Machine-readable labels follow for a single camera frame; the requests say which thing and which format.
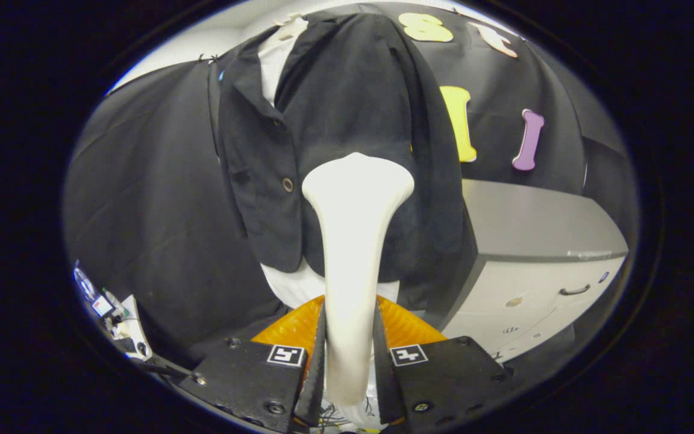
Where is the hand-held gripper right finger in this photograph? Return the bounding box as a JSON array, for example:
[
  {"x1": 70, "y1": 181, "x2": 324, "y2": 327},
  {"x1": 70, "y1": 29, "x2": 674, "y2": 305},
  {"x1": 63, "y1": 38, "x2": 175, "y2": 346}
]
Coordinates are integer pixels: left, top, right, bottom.
[{"x1": 374, "y1": 295, "x2": 519, "y2": 430}]

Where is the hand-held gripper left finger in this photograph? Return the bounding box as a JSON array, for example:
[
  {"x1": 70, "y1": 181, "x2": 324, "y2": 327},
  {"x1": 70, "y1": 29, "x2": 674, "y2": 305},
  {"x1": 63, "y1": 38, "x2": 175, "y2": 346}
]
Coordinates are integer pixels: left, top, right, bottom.
[{"x1": 177, "y1": 295, "x2": 327, "y2": 433}]

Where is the white garment steamer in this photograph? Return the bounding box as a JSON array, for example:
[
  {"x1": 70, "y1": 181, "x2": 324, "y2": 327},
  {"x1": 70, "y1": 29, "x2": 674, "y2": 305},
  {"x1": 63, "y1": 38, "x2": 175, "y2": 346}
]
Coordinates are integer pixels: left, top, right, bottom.
[{"x1": 302, "y1": 152, "x2": 415, "y2": 432}]

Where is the black blazer jacket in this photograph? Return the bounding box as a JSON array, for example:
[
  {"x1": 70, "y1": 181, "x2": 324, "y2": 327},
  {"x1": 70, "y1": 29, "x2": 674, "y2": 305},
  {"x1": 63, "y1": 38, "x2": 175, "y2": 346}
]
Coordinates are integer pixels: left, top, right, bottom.
[{"x1": 207, "y1": 12, "x2": 474, "y2": 311}]

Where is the cream clothes hanger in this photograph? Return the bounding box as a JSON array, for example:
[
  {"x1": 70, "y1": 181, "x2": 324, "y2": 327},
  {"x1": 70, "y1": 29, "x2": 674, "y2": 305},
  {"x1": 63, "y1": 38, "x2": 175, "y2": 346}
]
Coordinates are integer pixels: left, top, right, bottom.
[{"x1": 274, "y1": 13, "x2": 308, "y2": 42}]

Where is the white power strip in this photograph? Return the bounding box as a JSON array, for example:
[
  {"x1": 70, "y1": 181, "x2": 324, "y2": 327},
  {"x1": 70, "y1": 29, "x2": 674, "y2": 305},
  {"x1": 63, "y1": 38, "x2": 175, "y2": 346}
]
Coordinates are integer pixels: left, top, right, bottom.
[{"x1": 112, "y1": 294, "x2": 154, "y2": 361}]

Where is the grey cabinet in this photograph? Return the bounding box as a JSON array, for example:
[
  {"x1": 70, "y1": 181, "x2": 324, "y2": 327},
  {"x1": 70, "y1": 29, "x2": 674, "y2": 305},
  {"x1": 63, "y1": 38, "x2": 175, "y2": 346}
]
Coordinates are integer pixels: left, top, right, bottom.
[{"x1": 440, "y1": 178, "x2": 630, "y2": 362}]

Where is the small green-capped bottle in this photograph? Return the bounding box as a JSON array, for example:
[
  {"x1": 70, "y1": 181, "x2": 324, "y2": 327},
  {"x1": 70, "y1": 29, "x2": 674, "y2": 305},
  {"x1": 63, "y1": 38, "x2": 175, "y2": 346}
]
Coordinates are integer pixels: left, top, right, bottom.
[{"x1": 103, "y1": 288, "x2": 131, "y2": 320}]

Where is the clear plastic bag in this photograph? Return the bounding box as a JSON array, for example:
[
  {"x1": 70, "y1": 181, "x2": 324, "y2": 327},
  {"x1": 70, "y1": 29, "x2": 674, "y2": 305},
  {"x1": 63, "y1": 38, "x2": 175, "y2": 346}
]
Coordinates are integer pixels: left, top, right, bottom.
[{"x1": 73, "y1": 260, "x2": 98, "y2": 302}]

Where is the black backdrop cloth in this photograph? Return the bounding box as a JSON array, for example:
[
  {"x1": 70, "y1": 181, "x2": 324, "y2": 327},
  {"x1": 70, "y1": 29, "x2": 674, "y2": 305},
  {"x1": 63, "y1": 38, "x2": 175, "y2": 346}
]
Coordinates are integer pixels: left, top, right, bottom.
[{"x1": 63, "y1": 3, "x2": 637, "y2": 368}]

